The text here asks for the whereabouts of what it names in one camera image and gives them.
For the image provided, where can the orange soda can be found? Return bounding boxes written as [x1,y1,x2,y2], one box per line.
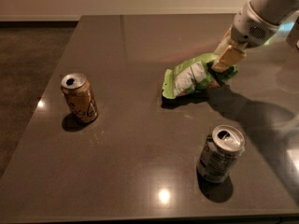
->
[61,73,98,124]

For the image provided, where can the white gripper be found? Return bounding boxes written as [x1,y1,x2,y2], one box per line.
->
[212,2,279,73]

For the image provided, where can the green rice chip bag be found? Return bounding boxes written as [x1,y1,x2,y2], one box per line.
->
[162,53,238,100]

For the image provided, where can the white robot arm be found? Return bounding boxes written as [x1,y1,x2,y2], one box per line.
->
[212,0,299,72]

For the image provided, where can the green white 7up can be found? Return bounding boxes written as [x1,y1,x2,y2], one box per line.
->
[196,125,245,183]

